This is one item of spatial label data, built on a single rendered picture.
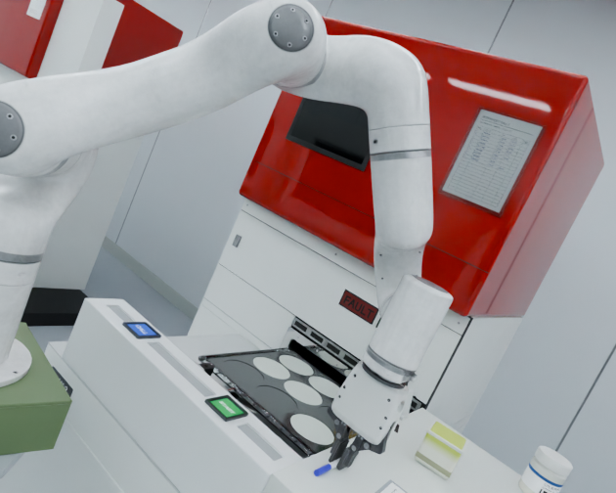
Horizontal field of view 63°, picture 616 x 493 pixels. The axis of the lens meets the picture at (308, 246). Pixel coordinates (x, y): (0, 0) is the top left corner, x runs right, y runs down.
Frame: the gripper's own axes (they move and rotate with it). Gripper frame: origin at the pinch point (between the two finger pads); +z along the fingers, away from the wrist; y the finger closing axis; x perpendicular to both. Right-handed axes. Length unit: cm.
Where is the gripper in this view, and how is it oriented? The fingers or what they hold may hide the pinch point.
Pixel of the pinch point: (342, 453)
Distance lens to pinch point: 89.1
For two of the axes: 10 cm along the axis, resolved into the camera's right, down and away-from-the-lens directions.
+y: -7.3, -4.3, 5.4
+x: -5.4, -1.2, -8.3
